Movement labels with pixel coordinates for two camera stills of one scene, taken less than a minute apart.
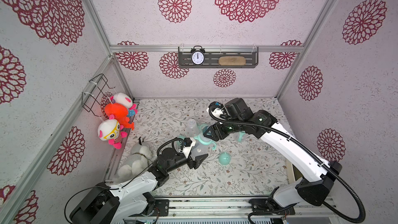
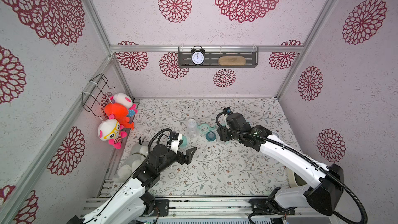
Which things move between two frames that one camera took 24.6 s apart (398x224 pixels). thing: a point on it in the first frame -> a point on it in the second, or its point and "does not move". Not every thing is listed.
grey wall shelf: (212, 54) does not move
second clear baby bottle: (192, 129) does not move
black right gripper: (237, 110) -> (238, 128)
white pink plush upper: (121, 98) does not move
